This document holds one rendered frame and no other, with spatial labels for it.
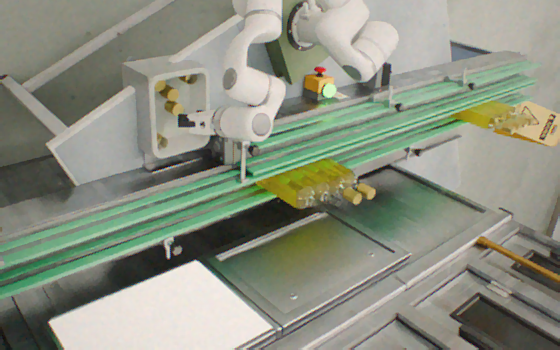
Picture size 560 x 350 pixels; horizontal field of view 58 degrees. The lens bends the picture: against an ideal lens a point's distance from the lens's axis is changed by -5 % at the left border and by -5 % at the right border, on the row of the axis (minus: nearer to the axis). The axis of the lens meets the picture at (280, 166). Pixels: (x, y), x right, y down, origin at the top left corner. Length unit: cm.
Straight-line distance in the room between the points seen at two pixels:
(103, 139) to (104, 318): 45
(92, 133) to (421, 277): 93
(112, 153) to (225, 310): 51
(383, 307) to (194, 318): 46
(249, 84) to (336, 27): 33
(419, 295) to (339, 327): 26
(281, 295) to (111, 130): 60
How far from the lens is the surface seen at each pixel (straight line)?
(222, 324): 122
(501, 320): 145
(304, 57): 163
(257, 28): 116
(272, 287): 133
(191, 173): 144
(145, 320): 125
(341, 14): 135
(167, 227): 138
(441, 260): 152
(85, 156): 141
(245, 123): 110
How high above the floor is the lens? 196
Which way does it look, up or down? 42 degrees down
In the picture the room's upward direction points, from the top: 120 degrees clockwise
